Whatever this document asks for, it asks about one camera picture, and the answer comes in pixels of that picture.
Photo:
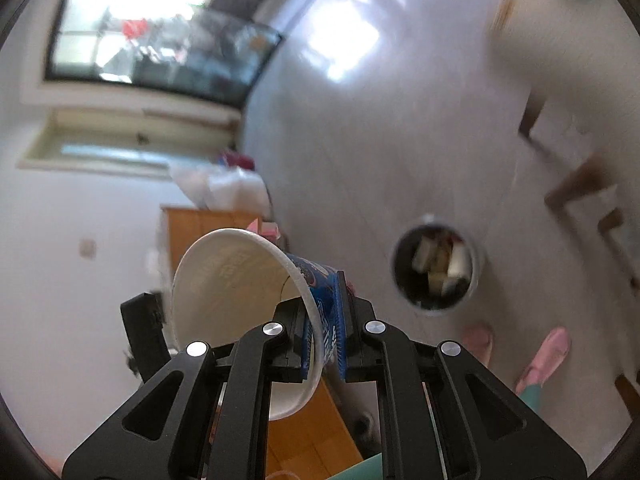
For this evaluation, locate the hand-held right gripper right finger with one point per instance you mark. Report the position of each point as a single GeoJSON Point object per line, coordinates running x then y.
{"type": "Point", "coordinates": [342, 325]}

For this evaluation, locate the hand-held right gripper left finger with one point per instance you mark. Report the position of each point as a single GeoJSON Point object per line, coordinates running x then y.
{"type": "Point", "coordinates": [292, 340]}

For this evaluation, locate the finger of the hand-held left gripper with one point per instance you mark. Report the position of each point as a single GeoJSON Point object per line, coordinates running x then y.
{"type": "Point", "coordinates": [145, 330]}

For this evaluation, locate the grey round waste bin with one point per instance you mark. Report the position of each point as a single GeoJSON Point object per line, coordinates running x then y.
{"type": "Point", "coordinates": [402, 270]}

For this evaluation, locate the white paper cup blue print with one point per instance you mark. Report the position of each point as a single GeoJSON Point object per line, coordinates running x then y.
{"type": "Point", "coordinates": [225, 285]}

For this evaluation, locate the orange wooden cabinet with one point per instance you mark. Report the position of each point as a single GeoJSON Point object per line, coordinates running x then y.
{"type": "Point", "coordinates": [310, 435]}

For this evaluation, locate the black and white sneaker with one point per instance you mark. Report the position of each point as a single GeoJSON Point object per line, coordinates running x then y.
{"type": "Point", "coordinates": [362, 427]}

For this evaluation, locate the pink box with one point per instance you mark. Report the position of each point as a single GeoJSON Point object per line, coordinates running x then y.
{"type": "Point", "coordinates": [267, 232]}

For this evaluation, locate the pink slipper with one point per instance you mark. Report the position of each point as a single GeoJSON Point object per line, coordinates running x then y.
{"type": "Point", "coordinates": [545, 355]}
{"type": "Point", "coordinates": [477, 341]}

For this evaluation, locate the white plastic bag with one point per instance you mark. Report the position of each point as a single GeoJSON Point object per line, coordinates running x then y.
{"type": "Point", "coordinates": [235, 190]}

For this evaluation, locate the dark red cloth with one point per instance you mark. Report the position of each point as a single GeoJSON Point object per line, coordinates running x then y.
{"type": "Point", "coordinates": [237, 159]}

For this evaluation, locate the dark wooden chair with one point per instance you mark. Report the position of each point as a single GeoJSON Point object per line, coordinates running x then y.
{"type": "Point", "coordinates": [575, 185]}

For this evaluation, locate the red hanging cloth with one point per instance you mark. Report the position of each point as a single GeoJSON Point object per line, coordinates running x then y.
{"type": "Point", "coordinates": [134, 28]}

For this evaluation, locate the large window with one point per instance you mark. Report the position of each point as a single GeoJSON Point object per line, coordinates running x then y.
{"type": "Point", "coordinates": [150, 25]}

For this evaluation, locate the pale pink cloth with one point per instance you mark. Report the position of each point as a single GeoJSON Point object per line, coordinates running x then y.
{"type": "Point", "coordinates": [565, 35]}

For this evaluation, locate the white window frame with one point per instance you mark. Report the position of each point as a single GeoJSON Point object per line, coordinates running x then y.
{"type": "Point", "coordinates": [125, 145]}

